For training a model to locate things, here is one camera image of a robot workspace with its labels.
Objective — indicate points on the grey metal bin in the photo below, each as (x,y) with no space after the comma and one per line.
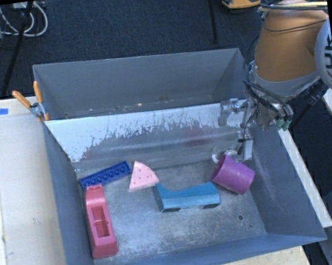
(180,237)

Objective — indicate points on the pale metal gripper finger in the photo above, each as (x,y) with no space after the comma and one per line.
(229,109)
(247,148)

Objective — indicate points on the blue studded flat block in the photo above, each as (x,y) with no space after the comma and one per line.
(104,174)

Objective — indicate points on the blue toy car block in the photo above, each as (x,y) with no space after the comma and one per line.
(187,198)

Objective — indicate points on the pink dotted wedge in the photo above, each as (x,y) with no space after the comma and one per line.
(141,176)

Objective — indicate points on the pale flat board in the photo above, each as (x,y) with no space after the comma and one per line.
(24,194)

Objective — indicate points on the red hollow toy block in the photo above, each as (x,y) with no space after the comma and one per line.
(101,229)

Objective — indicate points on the purple cup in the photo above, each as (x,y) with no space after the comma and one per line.
(235,175)

